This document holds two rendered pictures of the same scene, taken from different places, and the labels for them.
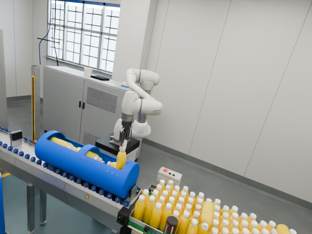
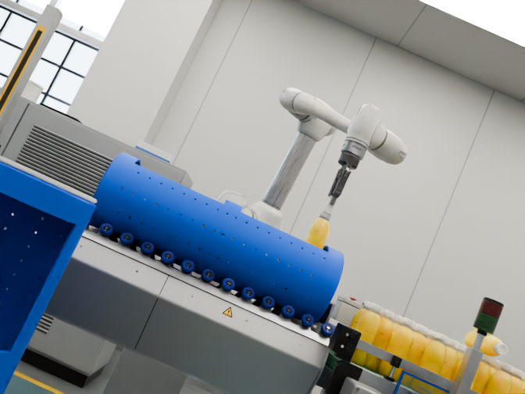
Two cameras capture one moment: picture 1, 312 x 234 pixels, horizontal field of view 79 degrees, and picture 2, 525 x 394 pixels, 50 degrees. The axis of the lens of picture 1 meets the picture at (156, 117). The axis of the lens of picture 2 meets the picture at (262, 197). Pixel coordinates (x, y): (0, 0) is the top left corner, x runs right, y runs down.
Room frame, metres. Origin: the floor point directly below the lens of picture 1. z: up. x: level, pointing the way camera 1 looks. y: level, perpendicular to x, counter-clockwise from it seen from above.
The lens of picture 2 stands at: (-0.52, 1.16, 1.03)
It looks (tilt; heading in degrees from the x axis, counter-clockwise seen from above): 8 degrees up; 339
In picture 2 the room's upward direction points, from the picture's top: 24 degrees clockwise
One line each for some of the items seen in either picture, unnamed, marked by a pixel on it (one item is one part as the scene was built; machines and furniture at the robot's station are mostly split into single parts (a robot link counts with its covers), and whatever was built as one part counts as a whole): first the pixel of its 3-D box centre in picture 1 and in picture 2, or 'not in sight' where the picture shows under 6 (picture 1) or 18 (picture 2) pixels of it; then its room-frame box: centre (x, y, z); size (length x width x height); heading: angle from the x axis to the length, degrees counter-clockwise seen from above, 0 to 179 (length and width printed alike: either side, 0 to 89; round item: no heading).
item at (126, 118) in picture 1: (127, 116); (353, 150); (1.29, 0.20, 1.60); 0.09 x 0.09 x 0.06
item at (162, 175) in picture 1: (169, 177); (358, 316); (1.47, -0.23, 1.05); 0.20 x 0.10 x 0.10; 72
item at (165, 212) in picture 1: (165, 217); (410, 356); (1.07, -0.21, 1.00); 0.07 x 0.07 x 0.19
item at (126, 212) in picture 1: (124, 216); (344, 342); (1.05, 0.08, 0.95); 0.10 x 0.07 x 0.10; 162
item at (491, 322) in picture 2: (169, 230); (485, 323); (0.79, -0.19, 1.18); 0.06 x 0.06 x 0.05
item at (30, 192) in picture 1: (30, 209); not in sight; (1.51, 1.08, 0.31); 0.06 x 0.06 x 0.63; 72
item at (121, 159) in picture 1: (121, 161); (315, 241); (1.29, 0.20, 1.23); 0.07 x 0.07 x 0.19
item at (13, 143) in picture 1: (16, 138); not in sight; (1.66, 1.33, 1.00); 0.10 x 0.04 x 0.15; 162
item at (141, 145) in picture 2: (129, 85); (153, 153); (3.20, 0.55, 1.48); 0.24 x 0.12 x 0.08; 76
